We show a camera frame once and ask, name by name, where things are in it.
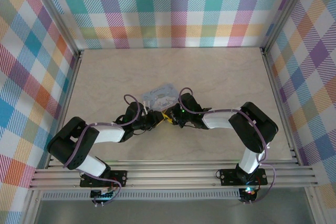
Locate grey metal panel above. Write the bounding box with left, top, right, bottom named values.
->
left=34, top=199, right=316, bottom=224

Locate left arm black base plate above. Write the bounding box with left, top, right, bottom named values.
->
left=80, top=170, right=128, bottom=188

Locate slotted grey cable duct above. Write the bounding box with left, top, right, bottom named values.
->
left=41, top=191, right=241, bottom=200

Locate left aluminium frame post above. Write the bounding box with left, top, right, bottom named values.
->
left=26, top=0, right=85, bottom=59

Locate narrow aluminium rail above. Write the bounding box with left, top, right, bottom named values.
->
left=46, top=159, right=301, bottom=169

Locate aluminium frame post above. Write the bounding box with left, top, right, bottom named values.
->
left=26, top=0, right=85, bottom=59
left=261, top=0, right=314, bottom=56

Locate aluminium frame leg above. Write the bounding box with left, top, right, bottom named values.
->
left=25, top=189, right=44, bottom=224
left=304, top=188, right=325, bottom=224

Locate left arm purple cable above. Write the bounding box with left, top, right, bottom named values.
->
left=62, top=94, right=152, bottom=206

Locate right aluminium frame post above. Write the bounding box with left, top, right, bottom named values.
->
left=261, top=0, right=314, bottom=56

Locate left aluminium side rail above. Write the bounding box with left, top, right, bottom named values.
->
left=46, top=49, right=85, bottom=169

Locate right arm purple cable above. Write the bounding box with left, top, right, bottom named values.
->
left=178, top=87, right=278, bottom=205

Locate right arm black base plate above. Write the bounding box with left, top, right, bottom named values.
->
left=219, top=168, right=268, bottom=186

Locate wide aluminium base rail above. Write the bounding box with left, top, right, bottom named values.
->
left=28, top=168, right=318, bottom=189

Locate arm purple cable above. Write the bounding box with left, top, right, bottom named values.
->
left=62, top=94, right=152, bottom=206
left=178, top=87, right=278, bottom=205

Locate blue lit circuit board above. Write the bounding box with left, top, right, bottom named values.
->
left=240, top=187, right=257, bottom=201

